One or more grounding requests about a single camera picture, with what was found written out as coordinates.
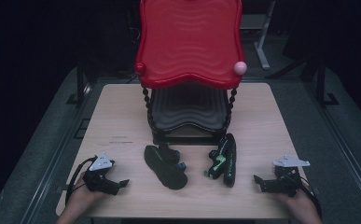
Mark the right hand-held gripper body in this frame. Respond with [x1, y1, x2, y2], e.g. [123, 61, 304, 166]
[261, 155, 312, 198]

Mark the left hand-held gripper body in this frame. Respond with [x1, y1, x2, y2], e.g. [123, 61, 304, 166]
[82, 151, 122, 196]

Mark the black sandal with green tag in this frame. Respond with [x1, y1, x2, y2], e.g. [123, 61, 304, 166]
[203, 133, 238, 189]
[144, 142, 188, 190]

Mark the red and black shoe rack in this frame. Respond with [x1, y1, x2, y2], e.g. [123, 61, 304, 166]
[133, 0, 248, 147]

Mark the person's right hand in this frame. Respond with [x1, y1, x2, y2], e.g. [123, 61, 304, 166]
[274, 186, 321, 216]

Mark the person's left hand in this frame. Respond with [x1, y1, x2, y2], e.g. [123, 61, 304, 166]
[67, 175, 107, 213]

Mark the black metal stand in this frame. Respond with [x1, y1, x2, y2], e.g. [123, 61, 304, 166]
[65, 59, 92, 108]
[315, 59, 340, 108]

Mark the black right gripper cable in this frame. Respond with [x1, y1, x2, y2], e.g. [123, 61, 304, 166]
[293, 174, 323, 218]

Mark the black floor bracket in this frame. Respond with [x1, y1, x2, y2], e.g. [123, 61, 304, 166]
[74, 118, 91, 140]

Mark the white metal desk frame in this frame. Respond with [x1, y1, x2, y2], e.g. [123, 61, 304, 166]
[240, 0, 277, 71]

